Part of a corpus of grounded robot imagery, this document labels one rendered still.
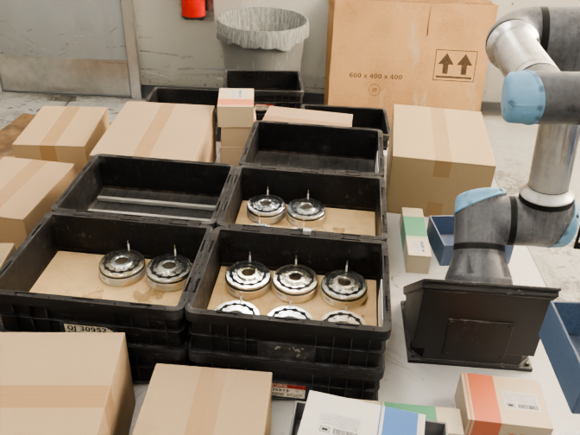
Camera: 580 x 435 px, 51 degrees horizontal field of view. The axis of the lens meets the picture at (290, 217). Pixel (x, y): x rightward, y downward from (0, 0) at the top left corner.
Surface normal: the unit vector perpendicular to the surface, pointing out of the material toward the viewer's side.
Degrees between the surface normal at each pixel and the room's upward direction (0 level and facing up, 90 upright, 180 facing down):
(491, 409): 0
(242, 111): 90
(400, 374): 0
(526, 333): 90
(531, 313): 90
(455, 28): 80
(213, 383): 0
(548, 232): 88
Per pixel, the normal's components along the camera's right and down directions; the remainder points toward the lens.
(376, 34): -0.03, 0.39
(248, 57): -0.36, 0.57
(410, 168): -0.15, 0.54
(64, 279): 0.04, -0.84
